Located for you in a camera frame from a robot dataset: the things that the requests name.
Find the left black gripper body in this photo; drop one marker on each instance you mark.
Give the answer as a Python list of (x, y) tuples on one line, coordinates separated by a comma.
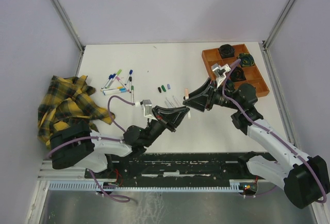
[(171, 127)]

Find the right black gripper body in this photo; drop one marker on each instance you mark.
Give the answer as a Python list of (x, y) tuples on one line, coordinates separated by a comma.
[(213, 97)]

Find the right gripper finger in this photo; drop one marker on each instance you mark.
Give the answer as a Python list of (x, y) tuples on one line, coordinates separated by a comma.
[(197, 102), (204, 90)]

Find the pastel pink highlighter cap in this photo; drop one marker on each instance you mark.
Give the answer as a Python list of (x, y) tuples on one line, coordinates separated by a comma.
[(186, 93)]

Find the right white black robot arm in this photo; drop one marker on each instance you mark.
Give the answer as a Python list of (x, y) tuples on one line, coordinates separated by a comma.
[(304, 179)]

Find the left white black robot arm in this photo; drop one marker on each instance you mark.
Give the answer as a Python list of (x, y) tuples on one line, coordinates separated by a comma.
[(80, 146)]

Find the dark green rolled sock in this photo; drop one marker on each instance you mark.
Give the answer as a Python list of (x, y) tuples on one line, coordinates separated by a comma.
[(229, 87)]

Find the black orange rolled sock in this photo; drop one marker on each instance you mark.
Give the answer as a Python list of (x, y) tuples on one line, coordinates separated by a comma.
[(237, 75)]

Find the black rolled sock top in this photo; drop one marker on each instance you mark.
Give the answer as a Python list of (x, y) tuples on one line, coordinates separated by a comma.
[(226, 51)]

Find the green blue rolled sock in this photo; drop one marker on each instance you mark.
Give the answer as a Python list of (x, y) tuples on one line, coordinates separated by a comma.
[(246, 60)]

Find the yellow capped highlighter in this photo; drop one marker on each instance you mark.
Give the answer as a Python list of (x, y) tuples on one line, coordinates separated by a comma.
[(110, 89)]

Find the yellow plaid cloth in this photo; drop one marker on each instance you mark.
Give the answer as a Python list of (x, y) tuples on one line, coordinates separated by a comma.
[(66, 103)]

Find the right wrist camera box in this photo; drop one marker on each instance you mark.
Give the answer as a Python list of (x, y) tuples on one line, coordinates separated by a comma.
[(220, 72)]

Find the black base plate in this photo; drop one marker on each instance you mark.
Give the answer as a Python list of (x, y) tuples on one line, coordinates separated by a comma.
[(198, 168)]

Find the right aluminium frame post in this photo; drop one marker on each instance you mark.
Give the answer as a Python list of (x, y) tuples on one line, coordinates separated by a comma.
[(289, 4)]

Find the aluminium frame post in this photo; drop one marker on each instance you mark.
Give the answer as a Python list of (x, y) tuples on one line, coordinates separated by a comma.
[(67, 23), (289, 4)]

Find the white cable duct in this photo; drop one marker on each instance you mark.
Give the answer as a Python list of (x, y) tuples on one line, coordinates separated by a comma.
[(234, 187)]

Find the left aluminium frame post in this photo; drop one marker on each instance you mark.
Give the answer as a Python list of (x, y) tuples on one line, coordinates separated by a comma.
[(67, 23)]

